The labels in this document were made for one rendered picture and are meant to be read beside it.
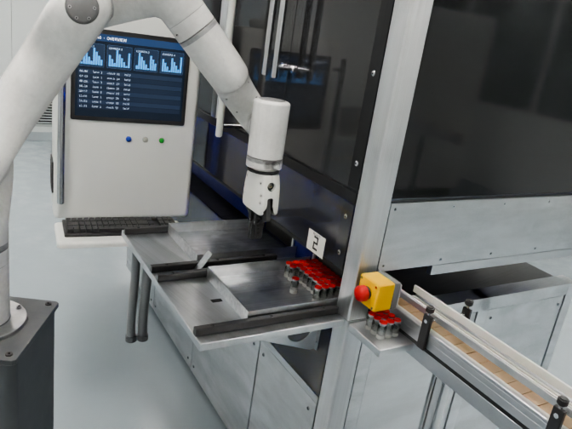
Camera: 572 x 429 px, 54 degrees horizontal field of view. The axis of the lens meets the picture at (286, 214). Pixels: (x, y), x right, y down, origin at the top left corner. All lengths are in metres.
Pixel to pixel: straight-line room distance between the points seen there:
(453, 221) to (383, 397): 0.56
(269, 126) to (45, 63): 0.46
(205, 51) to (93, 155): 1.01
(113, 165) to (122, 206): 0.16
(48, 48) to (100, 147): 0.98
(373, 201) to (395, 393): 0.66
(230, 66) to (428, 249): 0.73
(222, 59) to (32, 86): 0.37
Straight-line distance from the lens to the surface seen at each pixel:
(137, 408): 2.52
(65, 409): 2.54
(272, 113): 1.24
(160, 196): 2.21
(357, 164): 1.40
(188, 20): 1.18
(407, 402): 1.83
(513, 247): 1.83
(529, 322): 2.10
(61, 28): 1.13
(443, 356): 1.40
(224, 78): 1.21
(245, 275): 1.63
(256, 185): 1.29
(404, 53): 1.31
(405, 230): 1.46
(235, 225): 1.96
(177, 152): 2.17
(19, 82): 1.20
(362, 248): 1.39
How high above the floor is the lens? 1.58
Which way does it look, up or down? 19 degrees down
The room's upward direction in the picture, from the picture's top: 9 degrees clockwise
